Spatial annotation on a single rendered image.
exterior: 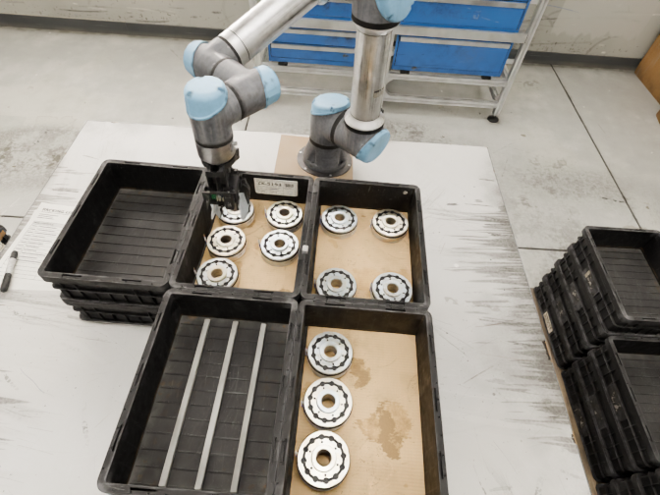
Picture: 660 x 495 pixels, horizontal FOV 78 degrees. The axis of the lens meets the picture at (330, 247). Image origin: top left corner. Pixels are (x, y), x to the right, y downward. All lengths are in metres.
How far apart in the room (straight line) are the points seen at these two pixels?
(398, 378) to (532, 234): 1.74
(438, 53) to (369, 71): 1.85
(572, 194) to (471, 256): 1.63
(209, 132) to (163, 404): 0.57
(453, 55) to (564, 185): 1.07
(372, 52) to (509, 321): 0.82
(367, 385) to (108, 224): 0.83
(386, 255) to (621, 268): 1.06
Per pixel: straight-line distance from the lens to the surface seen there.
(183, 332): 1.05
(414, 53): 2.93
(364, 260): 1.13
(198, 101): 0.78
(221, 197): 0.94
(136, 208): 1.33
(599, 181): 3.16
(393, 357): 1.00
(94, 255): 1.25
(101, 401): 1.19
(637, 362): 1.88
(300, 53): 2.92
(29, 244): 1.55
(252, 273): 1.10
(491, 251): 1.43
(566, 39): 4.19
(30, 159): 3.10
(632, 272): 1.96
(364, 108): 1.18
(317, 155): 1.37
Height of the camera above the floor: 1.74
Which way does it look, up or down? 53 degrees down
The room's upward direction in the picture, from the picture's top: 5 degrees clockwise
